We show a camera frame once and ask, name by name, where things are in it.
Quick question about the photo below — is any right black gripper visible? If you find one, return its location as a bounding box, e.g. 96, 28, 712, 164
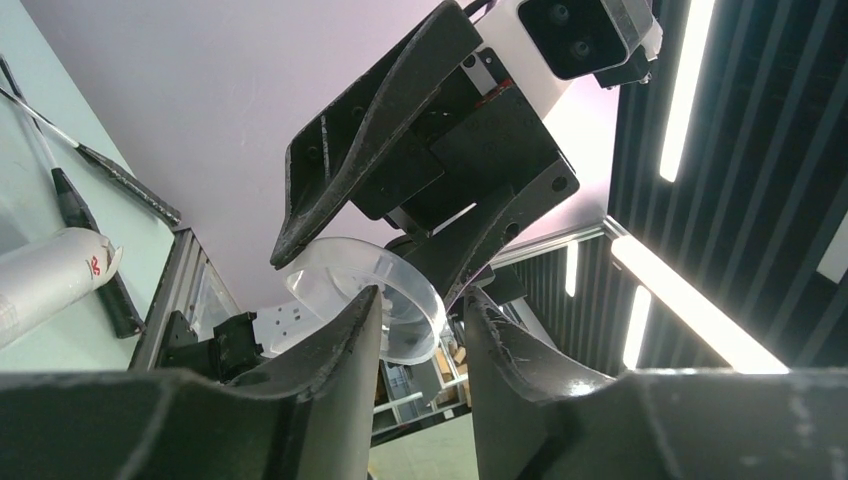
270, 1, 580, 309

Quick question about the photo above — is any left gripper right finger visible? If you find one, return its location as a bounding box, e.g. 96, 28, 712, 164
464, 288, 847, 479

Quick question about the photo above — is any right white badminton racket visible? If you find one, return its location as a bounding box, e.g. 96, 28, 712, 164
1, 88, 182, 227

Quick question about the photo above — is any left white badminton racket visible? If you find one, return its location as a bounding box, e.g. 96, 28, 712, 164
0, 56, 147, 340

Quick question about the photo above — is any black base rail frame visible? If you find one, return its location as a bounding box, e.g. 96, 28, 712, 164
128, 228, 241, 371

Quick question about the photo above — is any white shuttlecock tube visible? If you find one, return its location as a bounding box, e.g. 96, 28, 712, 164
1, 227, 124, 348

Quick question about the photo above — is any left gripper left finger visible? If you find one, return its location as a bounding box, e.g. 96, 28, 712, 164
1, 286, 382, 479

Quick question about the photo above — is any white badminton racket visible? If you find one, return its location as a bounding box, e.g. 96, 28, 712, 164
1, 88, 182, 227
0, 56, 147, 340

